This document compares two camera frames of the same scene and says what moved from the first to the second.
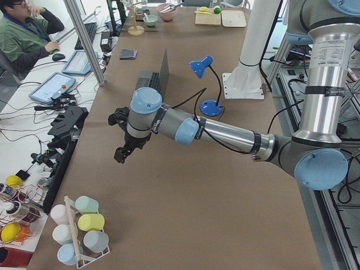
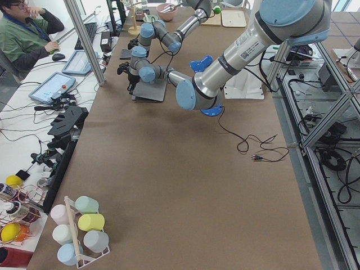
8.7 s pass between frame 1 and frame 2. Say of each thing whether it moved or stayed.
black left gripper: moved
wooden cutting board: stayed
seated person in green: stayed
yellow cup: stayed
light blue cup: stayed
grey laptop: moved
